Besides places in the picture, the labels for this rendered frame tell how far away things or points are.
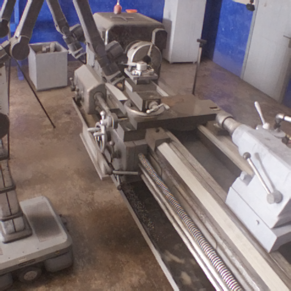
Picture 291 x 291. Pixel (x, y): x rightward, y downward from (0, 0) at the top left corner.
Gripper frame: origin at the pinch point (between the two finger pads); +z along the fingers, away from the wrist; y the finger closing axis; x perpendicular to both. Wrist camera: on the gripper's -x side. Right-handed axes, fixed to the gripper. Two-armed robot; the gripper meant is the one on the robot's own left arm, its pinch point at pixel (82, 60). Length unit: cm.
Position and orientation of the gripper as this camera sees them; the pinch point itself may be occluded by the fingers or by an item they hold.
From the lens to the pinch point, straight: 196.8
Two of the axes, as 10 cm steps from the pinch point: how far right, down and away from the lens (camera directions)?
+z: 3.5, 6.1, 7.1
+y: -5.3, -5.0, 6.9
